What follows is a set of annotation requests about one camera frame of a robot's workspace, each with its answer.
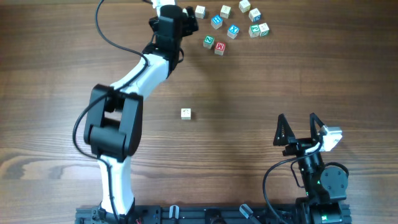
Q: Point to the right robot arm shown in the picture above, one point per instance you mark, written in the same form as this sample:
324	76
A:
325	183

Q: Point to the blue letter H block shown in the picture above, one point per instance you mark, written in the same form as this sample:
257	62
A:
216	22

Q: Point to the red letter M block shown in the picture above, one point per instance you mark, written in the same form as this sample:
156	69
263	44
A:
219	48

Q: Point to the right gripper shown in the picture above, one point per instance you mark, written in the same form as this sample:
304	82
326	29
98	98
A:
298	144

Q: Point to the green letter J block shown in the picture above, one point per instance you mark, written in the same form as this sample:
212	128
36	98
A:
254	31

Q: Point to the block with green drawing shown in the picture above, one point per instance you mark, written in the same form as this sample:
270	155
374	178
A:
264	29

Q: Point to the plain wooden block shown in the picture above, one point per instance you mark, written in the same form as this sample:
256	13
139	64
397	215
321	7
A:
200	12

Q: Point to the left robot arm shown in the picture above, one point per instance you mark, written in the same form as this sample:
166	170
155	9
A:
114	116

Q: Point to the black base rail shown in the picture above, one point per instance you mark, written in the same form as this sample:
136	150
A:
151	214

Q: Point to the plain block with green side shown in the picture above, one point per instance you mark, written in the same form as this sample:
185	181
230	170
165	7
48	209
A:
225	11

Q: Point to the green letter Z block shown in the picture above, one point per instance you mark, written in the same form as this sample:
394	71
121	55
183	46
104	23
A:
208	41

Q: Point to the block with blue side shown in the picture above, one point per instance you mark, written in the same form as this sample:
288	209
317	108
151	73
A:
254	15

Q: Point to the plain block with red drawing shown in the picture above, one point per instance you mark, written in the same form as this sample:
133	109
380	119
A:
186	113

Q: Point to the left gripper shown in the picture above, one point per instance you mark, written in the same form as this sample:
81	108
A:
191	23

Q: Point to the blue letter X block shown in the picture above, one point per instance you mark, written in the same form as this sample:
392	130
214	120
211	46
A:
233	31

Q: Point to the block with yellow side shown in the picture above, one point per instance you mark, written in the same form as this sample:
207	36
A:
244	6

